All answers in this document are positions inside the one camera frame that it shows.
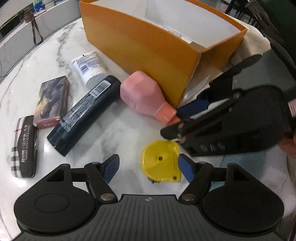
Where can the dark blue spray can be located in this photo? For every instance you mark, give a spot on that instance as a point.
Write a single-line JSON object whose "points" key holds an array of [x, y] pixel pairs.
{"points": [[77, 121]]}

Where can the white Vaseline tube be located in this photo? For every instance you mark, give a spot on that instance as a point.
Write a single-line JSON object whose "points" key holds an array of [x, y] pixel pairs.
{"points": [[90, 69]]}

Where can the brown camera with strap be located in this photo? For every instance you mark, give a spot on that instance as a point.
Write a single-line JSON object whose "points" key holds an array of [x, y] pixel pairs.
{"points": [[29, 17]]}

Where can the yellow tape measure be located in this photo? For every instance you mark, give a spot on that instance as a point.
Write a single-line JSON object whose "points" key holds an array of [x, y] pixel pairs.
{"points": [[159, 162]]}

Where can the pink bottle with coral cap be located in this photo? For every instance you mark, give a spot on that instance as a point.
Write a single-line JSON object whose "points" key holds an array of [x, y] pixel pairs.
{"points": [[141, 93]]}

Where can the person's leg white sock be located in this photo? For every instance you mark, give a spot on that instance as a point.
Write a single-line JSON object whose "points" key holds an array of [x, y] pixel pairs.
{"points": [[253, 43]]}

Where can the orange shoe box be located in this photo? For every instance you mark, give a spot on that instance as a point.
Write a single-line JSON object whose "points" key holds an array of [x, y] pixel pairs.
{"points": [[180, 44]]}

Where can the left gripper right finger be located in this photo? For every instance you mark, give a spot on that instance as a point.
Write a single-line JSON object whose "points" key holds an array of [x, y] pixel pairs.
{"points": [[198, 176]]}

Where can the dark illustrated card box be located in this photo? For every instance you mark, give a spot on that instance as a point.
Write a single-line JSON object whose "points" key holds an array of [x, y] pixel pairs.
{"points": [[52, 102]]}

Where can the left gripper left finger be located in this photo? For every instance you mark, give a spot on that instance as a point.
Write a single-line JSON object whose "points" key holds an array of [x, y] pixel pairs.
{"points": [[99, 175]]}

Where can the person's right hand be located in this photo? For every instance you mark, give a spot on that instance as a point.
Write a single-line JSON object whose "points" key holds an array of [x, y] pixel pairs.
{"points": [[288, 145]]}

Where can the grey TV console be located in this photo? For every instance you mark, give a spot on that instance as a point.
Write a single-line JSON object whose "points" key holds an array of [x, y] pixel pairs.
{"points": [[22, 39]]}

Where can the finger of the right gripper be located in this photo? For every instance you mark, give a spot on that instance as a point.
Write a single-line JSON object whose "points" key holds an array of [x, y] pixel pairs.
{"points": [[219, 88], [189, 126]]}

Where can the plaid glasses case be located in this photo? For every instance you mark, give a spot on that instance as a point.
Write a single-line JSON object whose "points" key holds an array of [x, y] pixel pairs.
{"points": [[24, 150]]}

